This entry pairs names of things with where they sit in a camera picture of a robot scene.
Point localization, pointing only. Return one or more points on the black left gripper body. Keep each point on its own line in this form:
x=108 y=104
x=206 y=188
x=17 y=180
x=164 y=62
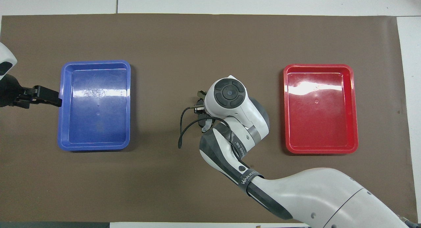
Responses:
x=10 y=91

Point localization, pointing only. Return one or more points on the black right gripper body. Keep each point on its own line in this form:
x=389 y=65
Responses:
x=199 y=109

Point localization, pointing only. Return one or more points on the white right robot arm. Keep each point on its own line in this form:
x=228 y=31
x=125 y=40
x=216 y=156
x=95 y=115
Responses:
x=312 y=195

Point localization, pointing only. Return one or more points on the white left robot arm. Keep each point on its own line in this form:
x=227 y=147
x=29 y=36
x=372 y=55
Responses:
x=6 y=62

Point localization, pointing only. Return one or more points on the blue plastic tray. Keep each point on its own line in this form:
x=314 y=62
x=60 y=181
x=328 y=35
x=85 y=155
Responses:
x=95 y=122

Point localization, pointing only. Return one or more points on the brown table mat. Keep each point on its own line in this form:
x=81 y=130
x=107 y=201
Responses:
x=131 y=188

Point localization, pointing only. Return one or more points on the red plastic tray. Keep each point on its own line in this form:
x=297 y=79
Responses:
x=320 y=122

